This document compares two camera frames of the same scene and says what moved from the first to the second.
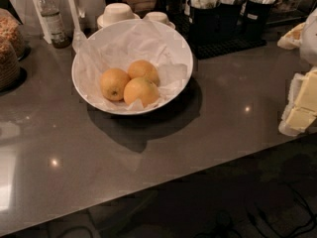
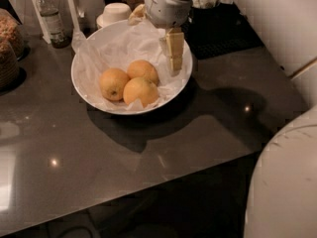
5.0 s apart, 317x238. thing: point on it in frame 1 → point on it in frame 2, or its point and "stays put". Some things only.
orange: [143, 68] stays put
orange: [113, 82] stays put
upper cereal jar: [13, 31] stays put
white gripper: [309, 42] → [165, 11]
